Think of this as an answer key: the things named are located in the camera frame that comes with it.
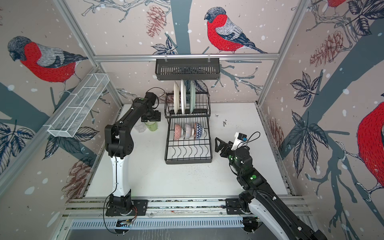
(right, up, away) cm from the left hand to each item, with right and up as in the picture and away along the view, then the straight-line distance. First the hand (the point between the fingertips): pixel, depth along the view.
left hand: (153, 118), depth 98 cm
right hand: (+42, -12, -22) cm, 49 cm away
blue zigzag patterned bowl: (+31, -8, -7) cm, 32 cm away
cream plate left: (+18, +12, -21) cm, 30 cm away
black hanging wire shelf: (+13, +34, +3) cm, 37 cm away
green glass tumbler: (0, -5, 0) cm, 5 cm away
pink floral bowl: (+18, -8, -6) cm, 20 cm away
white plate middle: (+23, +12, -23) cm, 34 cm away
